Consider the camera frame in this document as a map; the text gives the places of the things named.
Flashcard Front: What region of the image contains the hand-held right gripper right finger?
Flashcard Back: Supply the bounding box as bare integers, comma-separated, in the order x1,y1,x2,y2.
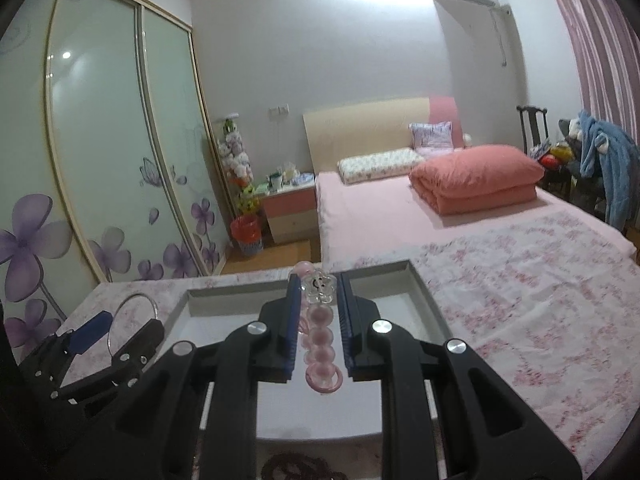
339,272,586,480

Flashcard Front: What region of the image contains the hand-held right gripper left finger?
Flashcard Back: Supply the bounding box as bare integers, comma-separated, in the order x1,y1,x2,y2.
65,272,304,480

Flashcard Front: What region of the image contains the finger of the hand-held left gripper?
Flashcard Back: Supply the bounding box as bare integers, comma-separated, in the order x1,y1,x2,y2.
51,318,166,402
20,311,114,386

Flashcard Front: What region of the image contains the thin silver bangle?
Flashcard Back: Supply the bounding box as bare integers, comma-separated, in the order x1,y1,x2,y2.
106,291,162,363

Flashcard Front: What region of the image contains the grey cardboard tray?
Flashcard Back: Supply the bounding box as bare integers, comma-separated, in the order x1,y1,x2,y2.
172,259,453,443

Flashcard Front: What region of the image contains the dark red bead bracelet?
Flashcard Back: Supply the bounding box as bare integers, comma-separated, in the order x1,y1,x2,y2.
262,452,351,480

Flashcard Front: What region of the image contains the red trash bin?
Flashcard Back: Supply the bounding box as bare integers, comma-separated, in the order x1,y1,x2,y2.
230,215,263,257

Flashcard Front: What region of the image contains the bed with pink sheet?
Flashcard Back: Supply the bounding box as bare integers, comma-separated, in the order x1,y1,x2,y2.
315,170,638,271

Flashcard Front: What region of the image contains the pink beige nightstand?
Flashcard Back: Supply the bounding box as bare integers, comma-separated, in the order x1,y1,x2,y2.
260,180,321,246

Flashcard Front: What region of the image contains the pink floral cloth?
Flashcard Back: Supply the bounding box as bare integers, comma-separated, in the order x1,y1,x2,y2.
50,210,638,480

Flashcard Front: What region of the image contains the floral pillow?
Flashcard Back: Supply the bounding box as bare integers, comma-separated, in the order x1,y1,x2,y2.
336,147,427,184

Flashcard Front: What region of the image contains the plush flower bouquet stand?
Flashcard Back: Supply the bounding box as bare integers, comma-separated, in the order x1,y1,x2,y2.
216,115,261,218

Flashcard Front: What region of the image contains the flower print sliding wardrobe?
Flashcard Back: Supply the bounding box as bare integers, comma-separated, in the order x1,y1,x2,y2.
0,0,223,356

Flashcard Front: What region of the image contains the beige pink headboard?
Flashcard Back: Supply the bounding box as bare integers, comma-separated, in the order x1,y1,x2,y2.
302,96,458,173

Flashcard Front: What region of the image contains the folded salmon quilt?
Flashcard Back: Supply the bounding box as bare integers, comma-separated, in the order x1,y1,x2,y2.
409,144,546,217

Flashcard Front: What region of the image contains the purple patterned pillow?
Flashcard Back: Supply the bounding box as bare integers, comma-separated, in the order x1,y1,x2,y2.
408,121,455,150

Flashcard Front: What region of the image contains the dark wooden chair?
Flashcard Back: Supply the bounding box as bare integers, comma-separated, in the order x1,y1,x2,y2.
516,105,551,153

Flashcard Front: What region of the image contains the red yellow bundle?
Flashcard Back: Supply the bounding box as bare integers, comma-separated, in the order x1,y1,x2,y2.
539,141,576,170

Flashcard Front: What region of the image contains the blue garment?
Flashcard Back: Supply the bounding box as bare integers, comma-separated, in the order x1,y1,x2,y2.
580,110,636,233

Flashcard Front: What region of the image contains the white pipe cover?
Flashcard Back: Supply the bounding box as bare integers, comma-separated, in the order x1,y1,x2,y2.
492,5,512,68

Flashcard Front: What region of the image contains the pink curtain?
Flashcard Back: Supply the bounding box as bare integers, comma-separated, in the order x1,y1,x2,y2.
542,0,640,136

